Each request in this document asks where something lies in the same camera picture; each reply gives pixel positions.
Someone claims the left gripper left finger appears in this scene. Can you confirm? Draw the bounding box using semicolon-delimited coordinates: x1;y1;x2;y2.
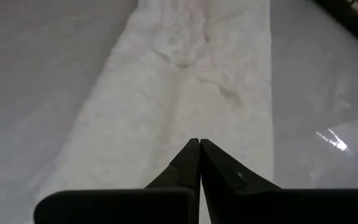
33;138;201;224

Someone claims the white lace garment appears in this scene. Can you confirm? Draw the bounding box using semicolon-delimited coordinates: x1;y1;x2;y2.
32;0;275;224

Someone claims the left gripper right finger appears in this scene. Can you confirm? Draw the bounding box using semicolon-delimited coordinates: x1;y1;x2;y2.
200;139;358;224

